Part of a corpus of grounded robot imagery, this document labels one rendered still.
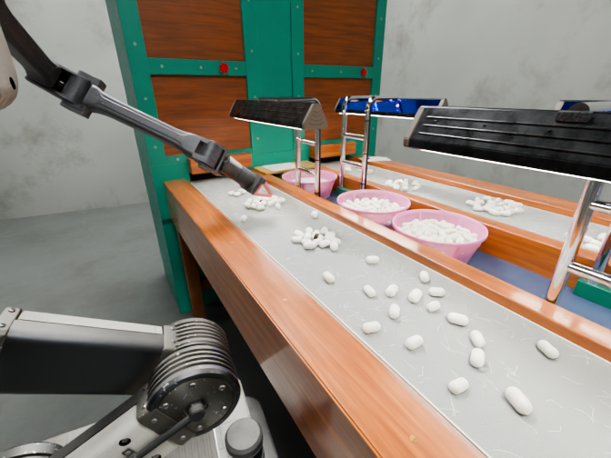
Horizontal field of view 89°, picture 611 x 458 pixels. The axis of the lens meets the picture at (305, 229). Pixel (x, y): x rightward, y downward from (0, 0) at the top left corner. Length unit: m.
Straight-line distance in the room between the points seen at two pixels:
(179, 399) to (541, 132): 0.60
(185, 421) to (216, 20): 1.50
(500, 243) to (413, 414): 0.72
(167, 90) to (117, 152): 2.39
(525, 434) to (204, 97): 1.53
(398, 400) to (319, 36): 1.72
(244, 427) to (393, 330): 0.34
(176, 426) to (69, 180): 3.65
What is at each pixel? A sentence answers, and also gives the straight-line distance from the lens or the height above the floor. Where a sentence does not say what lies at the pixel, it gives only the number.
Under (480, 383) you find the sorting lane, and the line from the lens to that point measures 0.57.
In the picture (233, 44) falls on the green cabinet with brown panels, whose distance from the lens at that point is 1.67.
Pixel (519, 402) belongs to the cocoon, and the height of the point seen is 0.76.
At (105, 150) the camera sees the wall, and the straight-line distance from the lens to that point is 3.92.
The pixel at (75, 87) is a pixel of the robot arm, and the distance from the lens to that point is 1.10.
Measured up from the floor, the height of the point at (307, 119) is 1.07.
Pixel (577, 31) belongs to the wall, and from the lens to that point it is 2.66.
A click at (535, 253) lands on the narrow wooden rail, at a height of 0.73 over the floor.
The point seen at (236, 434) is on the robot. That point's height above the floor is 0.55.
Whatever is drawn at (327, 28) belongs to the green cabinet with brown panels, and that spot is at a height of 1.44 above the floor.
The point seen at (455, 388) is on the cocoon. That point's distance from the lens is 0.53.
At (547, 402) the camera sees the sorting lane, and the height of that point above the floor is 0.74.
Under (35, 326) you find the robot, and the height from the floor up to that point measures 0.87.
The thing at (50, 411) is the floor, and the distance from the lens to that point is 1.73.
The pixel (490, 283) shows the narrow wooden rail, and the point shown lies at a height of 0.76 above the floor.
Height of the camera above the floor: 1.14
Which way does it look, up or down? 24 degrees down
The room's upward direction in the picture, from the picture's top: straight up
